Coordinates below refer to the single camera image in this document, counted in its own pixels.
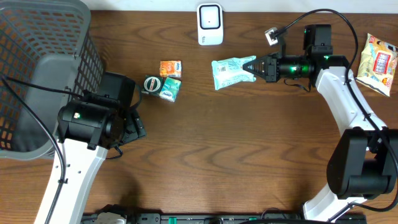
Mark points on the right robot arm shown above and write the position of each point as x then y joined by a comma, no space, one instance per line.
363,165

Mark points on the teal small snack packet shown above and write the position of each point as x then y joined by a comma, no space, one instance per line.
230,71

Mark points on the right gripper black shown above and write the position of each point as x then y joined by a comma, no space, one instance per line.
269,67

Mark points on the large white snack bag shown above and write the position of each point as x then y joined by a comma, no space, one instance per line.
377,66

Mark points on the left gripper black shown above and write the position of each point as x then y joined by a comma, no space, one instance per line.
135,127

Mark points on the green tissue pack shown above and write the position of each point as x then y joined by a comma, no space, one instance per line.
170,89

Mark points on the grey plastic mesh basket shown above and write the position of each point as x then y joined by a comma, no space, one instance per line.
48,59

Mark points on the orange tissue pack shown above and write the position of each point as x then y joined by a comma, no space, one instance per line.
171,68

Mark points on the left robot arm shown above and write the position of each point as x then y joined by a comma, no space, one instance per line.
87,129

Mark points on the dark green round-label box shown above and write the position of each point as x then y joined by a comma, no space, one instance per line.
152,85

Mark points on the white barcode scanner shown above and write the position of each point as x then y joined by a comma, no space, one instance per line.
210,24

